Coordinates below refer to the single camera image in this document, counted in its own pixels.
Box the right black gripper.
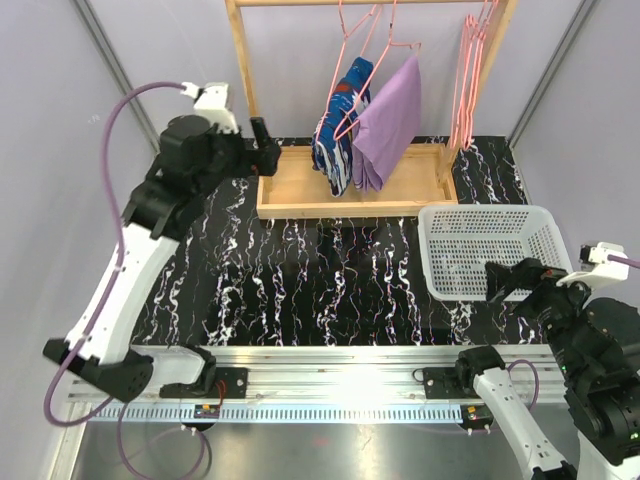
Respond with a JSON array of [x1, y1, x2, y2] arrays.
[[485, 255, 608, 379]]

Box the blue patterned trousers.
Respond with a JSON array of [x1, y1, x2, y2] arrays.
[[311, 57, 373, 197]]

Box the purple trousers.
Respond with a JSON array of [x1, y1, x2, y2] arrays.
[[352, 56, 422, 192]]

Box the pink hanger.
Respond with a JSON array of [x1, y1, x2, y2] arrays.
[[334, 1, 422, 142], [319, 1, 383, 128]]

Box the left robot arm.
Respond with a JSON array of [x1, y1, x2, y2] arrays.
[[43, 115, 281, 403]]

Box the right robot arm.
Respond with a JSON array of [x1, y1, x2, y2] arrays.
[[453, 258, 639, 479]]

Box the white plastic basket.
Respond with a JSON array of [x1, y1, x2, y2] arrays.
[[418, 204, 572, 302]]

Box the wooden clothes rack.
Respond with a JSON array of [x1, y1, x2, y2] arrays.
[[256, 1, 517, 220]]

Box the pink empty hangers bunch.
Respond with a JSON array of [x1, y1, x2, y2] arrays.
[[448, 1, 499, 150]]

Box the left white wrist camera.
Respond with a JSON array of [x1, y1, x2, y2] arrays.
[[181, 82, 240, 134]]

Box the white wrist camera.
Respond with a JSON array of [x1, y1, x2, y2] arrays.
[[181, 82, 240, 134], [557, 242, 630, 291]]

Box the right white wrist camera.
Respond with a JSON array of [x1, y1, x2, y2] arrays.
[[557, 242, 630, 291]]

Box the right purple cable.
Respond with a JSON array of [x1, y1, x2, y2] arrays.
[[507, 253, 640, 409]]

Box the purple cable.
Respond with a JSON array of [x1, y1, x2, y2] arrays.
[[507, 253, 640, 409], [43, 81, 211, 476]]

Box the aluminium mounting rail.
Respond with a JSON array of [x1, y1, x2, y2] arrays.
[[67, 344, 601, 424]]

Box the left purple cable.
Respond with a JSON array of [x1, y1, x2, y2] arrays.
[[43, 81, 211, 476]]

